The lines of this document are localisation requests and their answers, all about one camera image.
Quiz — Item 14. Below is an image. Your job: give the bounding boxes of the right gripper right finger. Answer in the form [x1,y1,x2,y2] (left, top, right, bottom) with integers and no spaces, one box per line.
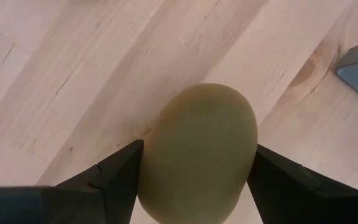
[247,144,358,224]

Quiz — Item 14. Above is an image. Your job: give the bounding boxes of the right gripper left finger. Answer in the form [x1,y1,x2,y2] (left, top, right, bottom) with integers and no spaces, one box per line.
[0,139,145,224]

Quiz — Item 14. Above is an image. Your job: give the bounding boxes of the green brown kiwi fruit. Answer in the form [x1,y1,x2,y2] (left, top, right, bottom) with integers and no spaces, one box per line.
[137,83,259,224]

